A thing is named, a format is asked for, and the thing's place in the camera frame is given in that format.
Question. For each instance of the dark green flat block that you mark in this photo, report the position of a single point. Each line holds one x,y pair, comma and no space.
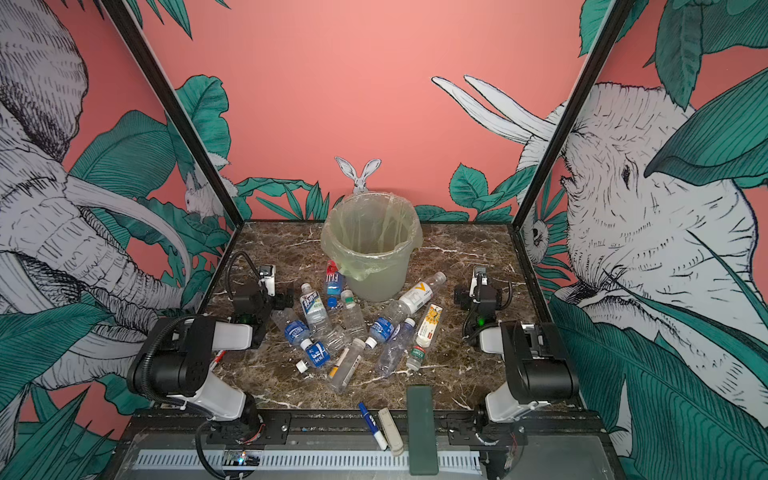
422,441

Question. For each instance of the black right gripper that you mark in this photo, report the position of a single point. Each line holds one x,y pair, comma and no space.
466,297

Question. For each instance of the Fiji bottle red blue label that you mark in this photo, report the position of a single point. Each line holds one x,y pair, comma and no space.
334,285

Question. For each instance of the clear bottle blue white label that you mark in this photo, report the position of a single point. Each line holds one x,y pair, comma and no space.
315,313

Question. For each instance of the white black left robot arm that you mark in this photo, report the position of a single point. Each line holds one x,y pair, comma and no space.
173,365

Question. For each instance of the grey bin with green liner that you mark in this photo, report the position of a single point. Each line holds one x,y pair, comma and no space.
370,237

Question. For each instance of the white slotted cable duct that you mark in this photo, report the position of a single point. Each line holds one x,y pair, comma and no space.
272,460

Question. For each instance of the blue white marker pen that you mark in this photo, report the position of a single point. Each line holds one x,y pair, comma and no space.
373,427

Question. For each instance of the clear bottle yellow inside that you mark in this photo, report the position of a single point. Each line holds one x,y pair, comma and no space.
343,373

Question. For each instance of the clear bottle green cap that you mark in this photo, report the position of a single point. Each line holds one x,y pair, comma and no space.
352,316

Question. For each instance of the white eraser bar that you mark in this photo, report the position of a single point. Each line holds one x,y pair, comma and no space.
391,432

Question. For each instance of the white bottle yellow logo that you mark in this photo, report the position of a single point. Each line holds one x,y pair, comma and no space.
408,304

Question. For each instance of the black frame post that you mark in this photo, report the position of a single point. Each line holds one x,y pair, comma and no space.
125,23
609,31

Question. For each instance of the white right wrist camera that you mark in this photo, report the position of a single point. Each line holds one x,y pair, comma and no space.
479,279

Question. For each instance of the black left frame post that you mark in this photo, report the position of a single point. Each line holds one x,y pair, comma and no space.
125,23

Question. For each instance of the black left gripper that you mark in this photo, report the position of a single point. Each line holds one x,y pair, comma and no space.
277,300

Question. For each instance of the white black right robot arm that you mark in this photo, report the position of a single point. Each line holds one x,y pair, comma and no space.
538,372

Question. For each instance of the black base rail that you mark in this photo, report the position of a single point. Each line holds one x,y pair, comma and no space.
460,427

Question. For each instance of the bottle orange yellow label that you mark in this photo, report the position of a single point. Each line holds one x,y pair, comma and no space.
424,337

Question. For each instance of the small bottle blue label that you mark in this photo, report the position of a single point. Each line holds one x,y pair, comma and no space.
316,355

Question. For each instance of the black right frame post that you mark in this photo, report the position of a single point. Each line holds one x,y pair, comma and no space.
609,31

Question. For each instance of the clear bottle pink blue label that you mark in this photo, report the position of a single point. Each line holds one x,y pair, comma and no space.
395,350

